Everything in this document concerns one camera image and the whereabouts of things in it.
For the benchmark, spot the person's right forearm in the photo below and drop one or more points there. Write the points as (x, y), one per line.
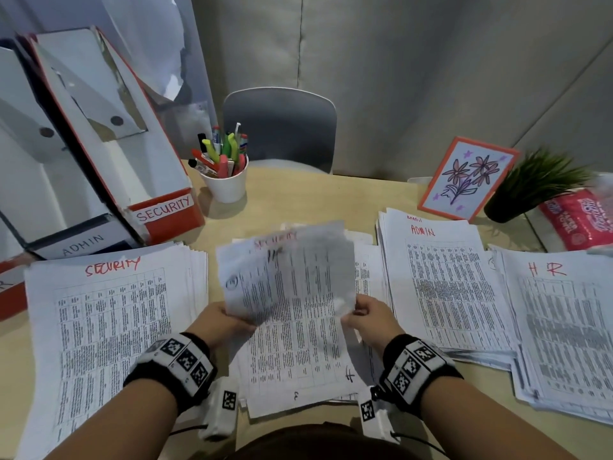
(498, 421)

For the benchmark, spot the person's left hand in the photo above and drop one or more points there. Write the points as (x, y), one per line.
(215, 325)

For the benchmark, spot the small white container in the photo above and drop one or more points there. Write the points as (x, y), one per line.
(419, 180)

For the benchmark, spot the orange framed flower drawing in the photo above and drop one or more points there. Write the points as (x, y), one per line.
(467, 179)

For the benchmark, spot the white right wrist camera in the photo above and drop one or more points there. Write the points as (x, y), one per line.
(376, 416)

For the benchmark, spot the clear plastic bag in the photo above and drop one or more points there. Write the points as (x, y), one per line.
(604, 182)

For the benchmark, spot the green plant in black pot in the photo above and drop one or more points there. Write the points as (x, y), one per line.
(503, 210)

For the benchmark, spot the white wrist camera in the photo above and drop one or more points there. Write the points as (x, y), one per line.
(222, 407)
(376, 416)

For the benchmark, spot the red white paper towel pack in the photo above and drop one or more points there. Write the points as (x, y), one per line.
(574, 220)

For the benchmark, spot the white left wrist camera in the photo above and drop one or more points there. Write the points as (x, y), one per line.
(222, 407)

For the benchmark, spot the admin paper pile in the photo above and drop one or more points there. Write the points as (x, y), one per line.
(445, 287)

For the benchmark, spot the black admin file box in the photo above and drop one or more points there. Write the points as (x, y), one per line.
(43, 196)

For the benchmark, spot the security paper pile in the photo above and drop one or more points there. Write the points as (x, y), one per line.
(110, 320)

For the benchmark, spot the person's right hand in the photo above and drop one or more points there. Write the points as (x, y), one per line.
(378, 325)

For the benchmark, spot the person's dark shirt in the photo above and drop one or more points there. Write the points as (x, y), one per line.
(325, 447)

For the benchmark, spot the paper sheet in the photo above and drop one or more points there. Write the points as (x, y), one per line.
(292, 273)

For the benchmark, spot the person's left forearm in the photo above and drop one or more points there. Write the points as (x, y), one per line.
(115, 426)

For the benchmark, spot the white pen cup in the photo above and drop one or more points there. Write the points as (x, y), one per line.
(227, 186)

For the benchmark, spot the unsorted paper pile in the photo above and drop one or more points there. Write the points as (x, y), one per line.
(297, 359)

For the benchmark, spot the grey chair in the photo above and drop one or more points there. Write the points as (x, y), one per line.
(280, 124)

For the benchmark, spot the HR paper pile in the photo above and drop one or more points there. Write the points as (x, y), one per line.
(560, 325)

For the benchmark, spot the bunch of coloured markers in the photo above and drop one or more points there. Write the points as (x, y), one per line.
(220, 153)

